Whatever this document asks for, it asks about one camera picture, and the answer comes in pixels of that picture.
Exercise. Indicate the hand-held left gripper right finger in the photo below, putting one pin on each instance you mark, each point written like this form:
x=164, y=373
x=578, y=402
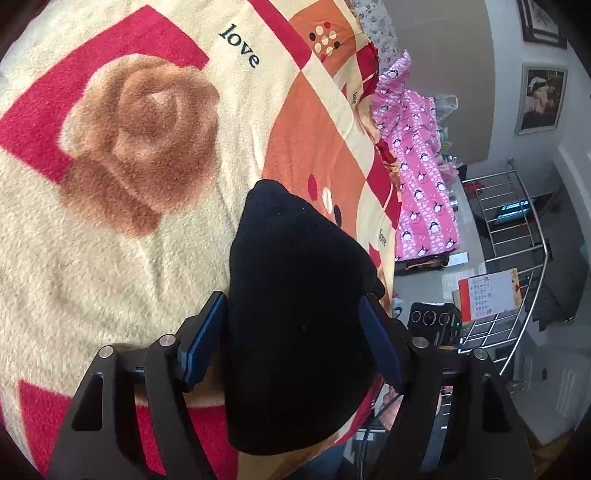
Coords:
x=381, y=341

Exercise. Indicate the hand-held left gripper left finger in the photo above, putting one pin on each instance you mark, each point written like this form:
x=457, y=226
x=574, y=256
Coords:
x=203, y=341

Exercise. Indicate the black pants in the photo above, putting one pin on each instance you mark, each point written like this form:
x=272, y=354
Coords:
x=295, y=323

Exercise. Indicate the red and white paper card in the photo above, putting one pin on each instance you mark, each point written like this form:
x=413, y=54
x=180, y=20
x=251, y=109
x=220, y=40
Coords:
x=489, y=295

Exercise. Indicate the printed fleece blanket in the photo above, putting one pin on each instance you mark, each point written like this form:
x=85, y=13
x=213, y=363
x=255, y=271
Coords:
x=92, y=254

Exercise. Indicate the pink penguin print cloth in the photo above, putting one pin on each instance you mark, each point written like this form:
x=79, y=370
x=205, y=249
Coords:
x=420, y=175

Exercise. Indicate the clear plastic bag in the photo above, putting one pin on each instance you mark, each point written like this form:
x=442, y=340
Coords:
x=445, y=104

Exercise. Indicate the floral bed sheet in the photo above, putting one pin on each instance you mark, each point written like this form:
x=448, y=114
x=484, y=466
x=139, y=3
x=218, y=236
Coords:
x=378, y=27

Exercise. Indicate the light framed wall picture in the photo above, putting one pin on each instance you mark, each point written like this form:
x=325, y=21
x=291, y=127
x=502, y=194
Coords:
x=540, y=99

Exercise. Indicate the dark framed wall picture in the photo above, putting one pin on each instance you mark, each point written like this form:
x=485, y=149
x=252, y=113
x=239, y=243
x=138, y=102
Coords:
x=540, y=23

